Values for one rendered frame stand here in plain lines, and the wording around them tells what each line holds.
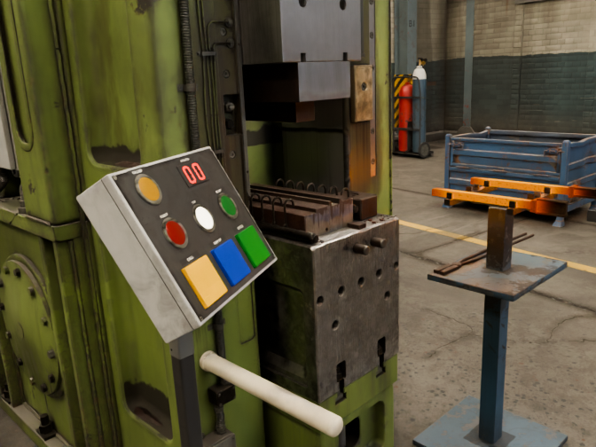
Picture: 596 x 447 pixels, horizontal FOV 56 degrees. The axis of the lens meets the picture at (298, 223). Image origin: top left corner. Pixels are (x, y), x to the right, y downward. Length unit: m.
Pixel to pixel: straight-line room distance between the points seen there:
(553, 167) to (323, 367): 3.89
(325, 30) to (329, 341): 0.81
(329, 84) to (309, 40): 0.13
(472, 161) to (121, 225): 4.80
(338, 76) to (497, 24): 9.02
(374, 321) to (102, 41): 1.09
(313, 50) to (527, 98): 8.81
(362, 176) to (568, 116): 8.09
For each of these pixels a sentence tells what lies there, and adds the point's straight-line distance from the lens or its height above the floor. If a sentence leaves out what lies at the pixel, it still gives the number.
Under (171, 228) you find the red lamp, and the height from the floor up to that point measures 1.10.
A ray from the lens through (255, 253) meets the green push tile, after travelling 1.12.
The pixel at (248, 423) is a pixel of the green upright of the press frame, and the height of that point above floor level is 0.37.
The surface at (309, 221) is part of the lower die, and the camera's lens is 1.48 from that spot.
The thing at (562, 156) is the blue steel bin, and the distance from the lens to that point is 5.11.
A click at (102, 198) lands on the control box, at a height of 1.16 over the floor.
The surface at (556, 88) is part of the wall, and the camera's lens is 9.90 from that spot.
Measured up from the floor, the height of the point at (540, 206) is 0.94.
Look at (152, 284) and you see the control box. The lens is 0.93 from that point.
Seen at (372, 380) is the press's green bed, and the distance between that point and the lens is 1.78.
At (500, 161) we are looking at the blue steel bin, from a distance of 5.38.
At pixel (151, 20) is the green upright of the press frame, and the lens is 1.34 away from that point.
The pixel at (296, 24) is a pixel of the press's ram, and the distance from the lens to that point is 1.42.
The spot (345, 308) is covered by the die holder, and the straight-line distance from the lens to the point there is 1.57.
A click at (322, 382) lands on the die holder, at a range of 1.58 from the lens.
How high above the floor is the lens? 1.34
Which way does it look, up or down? 15 degrees down
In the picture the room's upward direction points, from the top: 3 degrees counter-clockwise
